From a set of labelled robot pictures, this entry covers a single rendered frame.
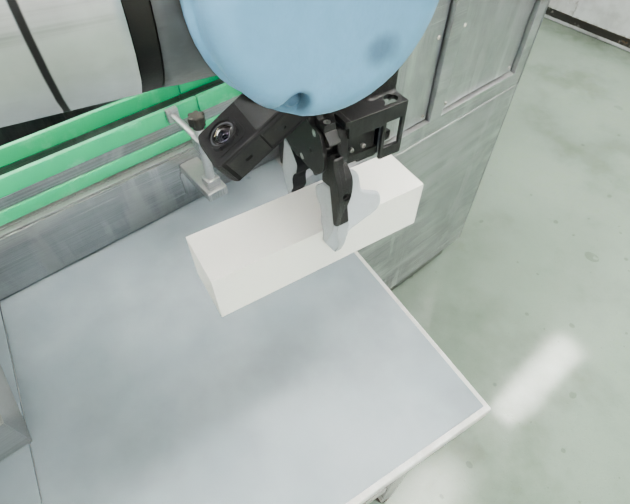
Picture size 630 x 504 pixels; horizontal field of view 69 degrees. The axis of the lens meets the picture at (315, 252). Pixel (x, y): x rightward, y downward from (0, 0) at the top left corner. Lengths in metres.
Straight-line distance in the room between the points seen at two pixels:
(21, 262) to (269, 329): 0.44
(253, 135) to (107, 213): 0.61
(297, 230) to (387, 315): 0.41
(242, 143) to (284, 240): 0.12
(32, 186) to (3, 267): 0.15
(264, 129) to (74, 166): 0.57
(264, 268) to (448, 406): 0.43
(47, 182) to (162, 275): 0.24
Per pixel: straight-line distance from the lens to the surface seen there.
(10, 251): 0.92
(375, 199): 0.44
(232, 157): 0.35
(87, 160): 0.88
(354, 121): 0.37
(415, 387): 0.76
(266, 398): 0.74
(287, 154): 0.45
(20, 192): 0.88
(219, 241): 0.44
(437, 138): 1.21
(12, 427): 0.79
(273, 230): 0.44
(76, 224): 0.92
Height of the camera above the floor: 1.44
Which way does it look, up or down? 52 degrees down
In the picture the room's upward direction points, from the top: straight up
